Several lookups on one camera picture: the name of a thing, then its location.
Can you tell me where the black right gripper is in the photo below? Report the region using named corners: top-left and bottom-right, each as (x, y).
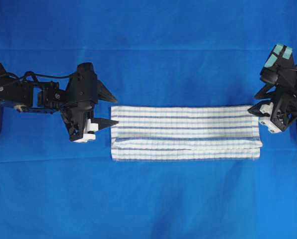
top-left (248, 44), bottom-right (297, 133)

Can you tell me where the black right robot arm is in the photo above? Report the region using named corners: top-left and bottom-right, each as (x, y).
top-left (248, 44), bottom-right (297, 133)

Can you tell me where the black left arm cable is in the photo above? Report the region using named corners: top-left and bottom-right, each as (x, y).
top-left (3, 71), bottom-right (77, 83)

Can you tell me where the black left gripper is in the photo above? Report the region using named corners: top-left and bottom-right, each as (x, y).
top-left (61, 62), bottom-right (119, 143)

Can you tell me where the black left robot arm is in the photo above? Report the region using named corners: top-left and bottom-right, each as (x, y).
top-left (0, 62), bottom-right (118, 143)

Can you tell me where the white blue striped towel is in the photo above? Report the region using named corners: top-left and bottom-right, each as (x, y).
top-left (111, 106), bottom-right (263, 161)

